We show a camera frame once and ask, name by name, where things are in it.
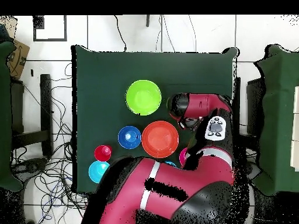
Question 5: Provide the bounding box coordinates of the large green bowl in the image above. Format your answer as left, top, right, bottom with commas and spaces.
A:
125, 79, 162, 117

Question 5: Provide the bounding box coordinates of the dark blue bowl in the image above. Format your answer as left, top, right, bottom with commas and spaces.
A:
117, 125, 142, 150

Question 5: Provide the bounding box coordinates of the wide orange bowl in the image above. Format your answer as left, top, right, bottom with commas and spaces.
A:
141, 120, 180, 159

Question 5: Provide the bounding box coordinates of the magenta bowl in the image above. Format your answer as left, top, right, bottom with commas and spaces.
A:
179, 147, 189, 167

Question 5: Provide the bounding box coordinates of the black metal stand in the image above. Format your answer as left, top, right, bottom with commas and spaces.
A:
232, 76, 266, 152
10, 73, 53, 156

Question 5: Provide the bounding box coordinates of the dark green tablecloth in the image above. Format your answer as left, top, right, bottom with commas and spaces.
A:
71, 44, 239, 194

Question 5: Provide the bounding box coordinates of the grey machine base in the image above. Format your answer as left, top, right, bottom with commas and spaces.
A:
11, 157, 48, 180
246, 162, 262, 181

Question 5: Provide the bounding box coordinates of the green cloth side table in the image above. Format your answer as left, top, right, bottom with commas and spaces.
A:
253, 44, 299, 196
0, 41, 23, 192

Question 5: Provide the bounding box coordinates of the red cup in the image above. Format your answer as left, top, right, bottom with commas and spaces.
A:
93, 145, 113, 162

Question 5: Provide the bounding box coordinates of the light blue bowl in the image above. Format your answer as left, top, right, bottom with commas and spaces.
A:
88, 160, 110, 184

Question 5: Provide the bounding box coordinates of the cardboard box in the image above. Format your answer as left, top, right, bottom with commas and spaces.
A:
6, 39, 30, 80

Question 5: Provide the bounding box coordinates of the black cable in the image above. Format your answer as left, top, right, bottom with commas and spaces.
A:
113, 15, 127, 52

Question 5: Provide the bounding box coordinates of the tangle of black cables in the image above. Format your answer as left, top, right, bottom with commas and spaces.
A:
10, 62, 91, 224

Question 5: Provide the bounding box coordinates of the black square frame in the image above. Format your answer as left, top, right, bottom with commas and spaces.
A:
33, 15, 68, 42

